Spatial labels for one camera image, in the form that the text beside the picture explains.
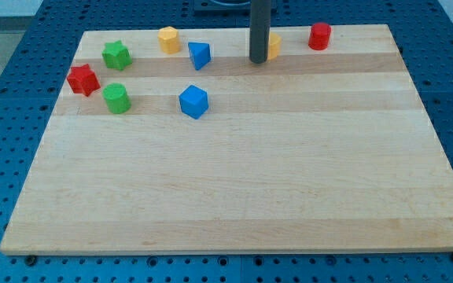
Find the red star block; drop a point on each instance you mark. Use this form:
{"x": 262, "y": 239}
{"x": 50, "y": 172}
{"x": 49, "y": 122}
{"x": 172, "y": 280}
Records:
{"x": 83, "y": 80}

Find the yellow hexagon block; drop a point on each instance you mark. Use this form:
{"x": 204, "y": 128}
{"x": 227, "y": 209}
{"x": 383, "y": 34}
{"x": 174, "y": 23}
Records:
{"x": 168, "y": 39}

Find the light wooden board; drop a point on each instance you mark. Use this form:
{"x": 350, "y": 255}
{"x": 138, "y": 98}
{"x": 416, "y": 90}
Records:
{"x": 313, "y": 152}

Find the green star block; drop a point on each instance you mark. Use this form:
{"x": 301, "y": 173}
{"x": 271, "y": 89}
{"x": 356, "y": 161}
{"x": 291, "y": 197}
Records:
{"x": 116, "y": 55}

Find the green cylinder block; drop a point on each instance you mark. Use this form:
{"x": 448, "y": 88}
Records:
{"x": 116, "y": 98}

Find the red cylinder block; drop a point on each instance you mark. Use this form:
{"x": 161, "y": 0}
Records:
{"x": 319, "y": 37}

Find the blue triangle block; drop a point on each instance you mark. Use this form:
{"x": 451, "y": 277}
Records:
{"x": 200, "y": 54}

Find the blue cube block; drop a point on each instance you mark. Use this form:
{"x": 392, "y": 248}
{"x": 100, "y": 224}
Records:
{"x": 193, "y": 101}

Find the yellow heart block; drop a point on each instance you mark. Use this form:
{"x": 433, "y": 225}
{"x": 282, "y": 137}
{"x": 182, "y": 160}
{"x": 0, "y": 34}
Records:
{"x": 274, "y": 45}

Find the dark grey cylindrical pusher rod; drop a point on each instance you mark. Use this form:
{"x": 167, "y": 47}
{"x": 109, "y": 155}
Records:
{"x": 259, "y": 30}

